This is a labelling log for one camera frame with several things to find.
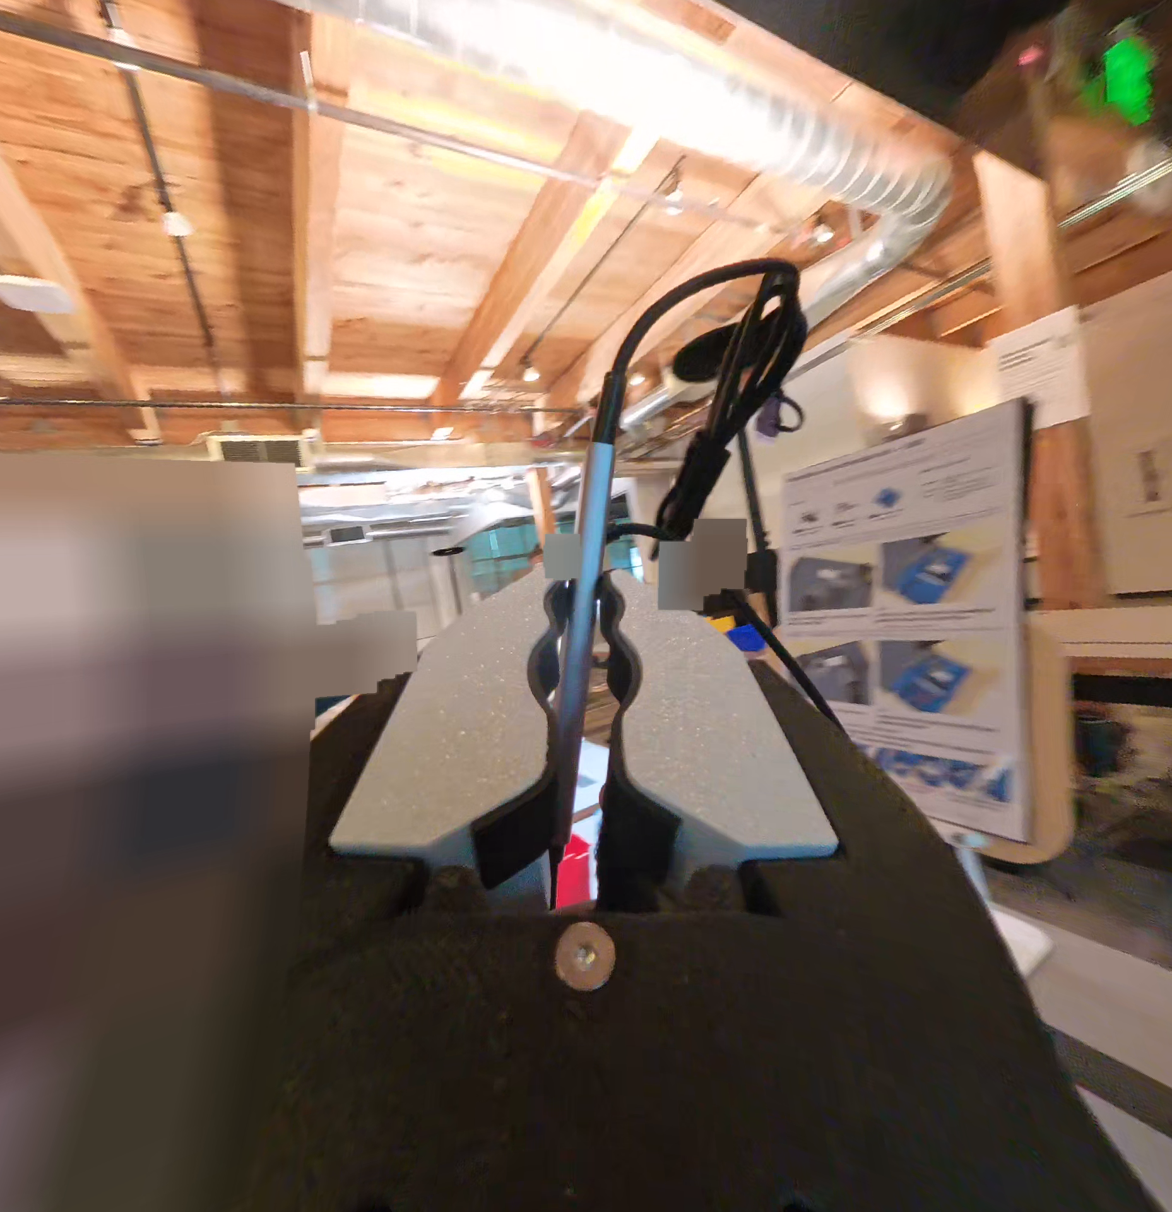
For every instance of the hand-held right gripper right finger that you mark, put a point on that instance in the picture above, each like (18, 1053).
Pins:
(727, 747)

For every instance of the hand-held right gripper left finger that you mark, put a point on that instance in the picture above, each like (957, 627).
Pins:
(453, 729)

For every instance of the white round ceiling device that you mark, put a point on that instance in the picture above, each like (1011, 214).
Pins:
(32, 292)

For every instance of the green exit sign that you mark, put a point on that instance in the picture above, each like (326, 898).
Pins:
(1127, 75)

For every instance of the grey usb hub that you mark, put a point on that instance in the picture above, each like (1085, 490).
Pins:
(593, 506)

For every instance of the red plastic bin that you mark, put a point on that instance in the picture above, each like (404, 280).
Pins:
(576, 870)

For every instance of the instruction poster on white stand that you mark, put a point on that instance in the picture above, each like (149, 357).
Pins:
(926, 615)

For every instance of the white paper notice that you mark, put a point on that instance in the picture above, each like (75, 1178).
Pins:
(1039, 364)

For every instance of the silver air duct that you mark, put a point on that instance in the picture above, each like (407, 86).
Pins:
(812, 142)

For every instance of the white wall vent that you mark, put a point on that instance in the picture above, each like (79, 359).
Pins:
(259, 447)

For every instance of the blue plastic bin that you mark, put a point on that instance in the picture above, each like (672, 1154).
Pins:
(748, 640)

